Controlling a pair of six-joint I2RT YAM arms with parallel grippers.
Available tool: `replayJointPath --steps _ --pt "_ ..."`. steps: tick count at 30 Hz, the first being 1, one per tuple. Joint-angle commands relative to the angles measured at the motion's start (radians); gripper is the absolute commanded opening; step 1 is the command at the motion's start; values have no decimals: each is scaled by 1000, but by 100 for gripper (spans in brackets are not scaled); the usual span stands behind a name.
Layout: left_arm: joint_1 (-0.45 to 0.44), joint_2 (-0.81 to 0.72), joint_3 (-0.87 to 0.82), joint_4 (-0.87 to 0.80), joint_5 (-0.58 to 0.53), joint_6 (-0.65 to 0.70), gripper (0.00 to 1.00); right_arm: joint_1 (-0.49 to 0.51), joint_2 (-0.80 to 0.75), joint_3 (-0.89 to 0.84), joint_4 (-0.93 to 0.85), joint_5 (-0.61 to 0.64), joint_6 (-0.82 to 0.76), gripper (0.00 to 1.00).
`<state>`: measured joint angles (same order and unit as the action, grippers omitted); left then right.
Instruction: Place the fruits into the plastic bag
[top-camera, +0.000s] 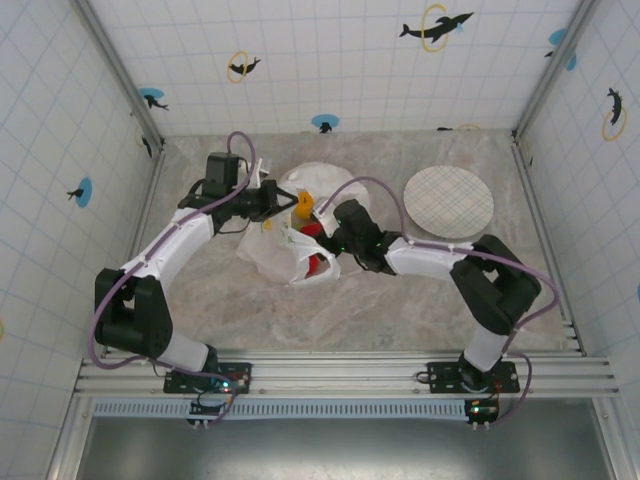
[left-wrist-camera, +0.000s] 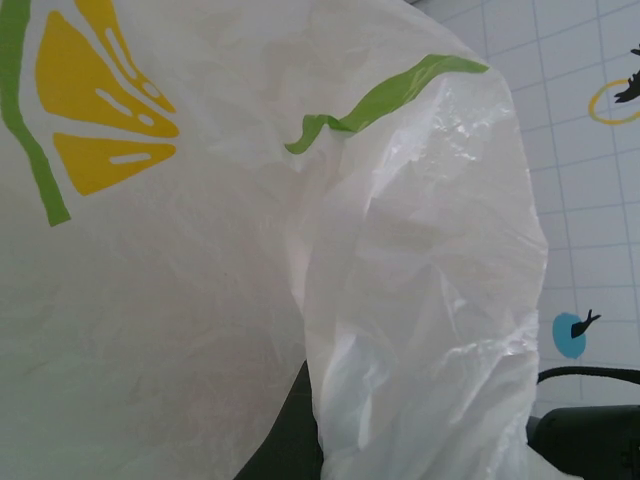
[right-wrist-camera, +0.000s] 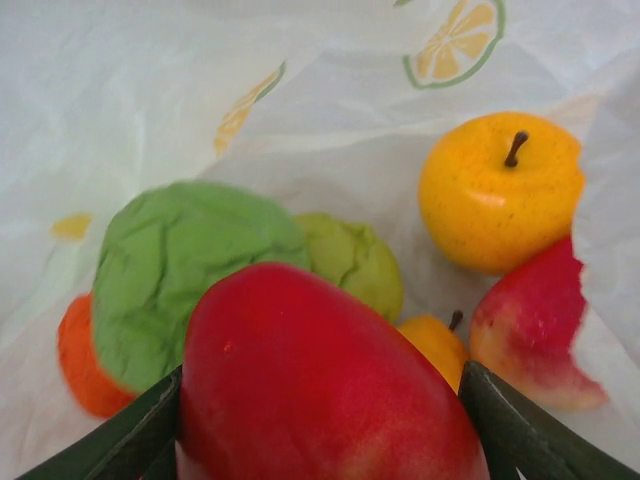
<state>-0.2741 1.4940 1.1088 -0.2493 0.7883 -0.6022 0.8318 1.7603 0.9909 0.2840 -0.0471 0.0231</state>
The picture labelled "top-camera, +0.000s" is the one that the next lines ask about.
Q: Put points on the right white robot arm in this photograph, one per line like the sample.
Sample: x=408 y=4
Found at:
x=425 y=257

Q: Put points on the left small circuit board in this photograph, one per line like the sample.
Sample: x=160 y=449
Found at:
x=210 y=407

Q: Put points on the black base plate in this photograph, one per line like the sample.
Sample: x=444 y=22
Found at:
x=442 y=375
x=235 y=375

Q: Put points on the red round fruit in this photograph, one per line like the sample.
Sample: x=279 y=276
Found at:
x=314 y=265

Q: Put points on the blue circle fish sticker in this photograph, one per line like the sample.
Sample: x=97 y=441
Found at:
x=82 y=192
x=562 y=40
x=325 y=122

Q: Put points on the aluminium mounting rail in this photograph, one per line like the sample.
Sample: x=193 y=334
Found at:
x=340 y=375

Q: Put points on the grey metal panel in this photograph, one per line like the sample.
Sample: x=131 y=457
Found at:
x=340 y=450

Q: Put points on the right small circuit board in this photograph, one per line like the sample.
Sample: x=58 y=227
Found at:
x=482 y=411

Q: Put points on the red apple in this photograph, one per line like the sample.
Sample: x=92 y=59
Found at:
x=312 y=229

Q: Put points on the small circuit board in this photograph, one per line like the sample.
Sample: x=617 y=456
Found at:
x=210 y=407
x=482 y=411

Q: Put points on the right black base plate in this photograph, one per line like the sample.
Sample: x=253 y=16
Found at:
x=442 y=375

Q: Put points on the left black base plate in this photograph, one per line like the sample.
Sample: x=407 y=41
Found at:
x=235 y=375

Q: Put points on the blue circle shark sticker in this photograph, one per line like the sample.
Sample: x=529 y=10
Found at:
x=152 y=99

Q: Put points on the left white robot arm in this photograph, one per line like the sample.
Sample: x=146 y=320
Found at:
x=170 y=245

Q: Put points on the aluminium corner post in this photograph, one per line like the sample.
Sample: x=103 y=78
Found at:
x=120 y=75
x=555 y=70

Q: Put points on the yellow fruit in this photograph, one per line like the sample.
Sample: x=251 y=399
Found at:
x=304 y=205

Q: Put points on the translucent white plastic bag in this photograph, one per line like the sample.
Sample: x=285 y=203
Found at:
x=270 y=250

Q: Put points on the round checked paper plate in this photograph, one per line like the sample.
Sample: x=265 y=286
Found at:
x=450 y=200

